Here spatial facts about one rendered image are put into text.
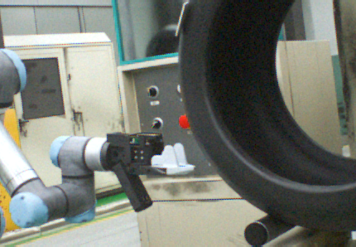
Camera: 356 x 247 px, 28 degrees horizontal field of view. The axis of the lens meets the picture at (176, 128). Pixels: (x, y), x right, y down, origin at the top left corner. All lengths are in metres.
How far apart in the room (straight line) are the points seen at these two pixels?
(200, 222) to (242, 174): 0.88
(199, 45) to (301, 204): 0.33
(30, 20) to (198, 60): 10.00
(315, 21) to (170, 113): 9.43
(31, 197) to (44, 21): 9.95
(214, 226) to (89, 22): 10.05
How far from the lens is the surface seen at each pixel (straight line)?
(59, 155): 1.62
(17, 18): 11.11
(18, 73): 1.79
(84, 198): 1.61
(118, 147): 1.54
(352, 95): 1.56
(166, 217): 2.20
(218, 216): 2.10
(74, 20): 11.82
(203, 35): 1.28
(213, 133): 1.28
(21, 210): 1.52
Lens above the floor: 1.17
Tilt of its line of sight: 3 degrees down
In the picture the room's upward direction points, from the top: 7 degrees counter-clockwise
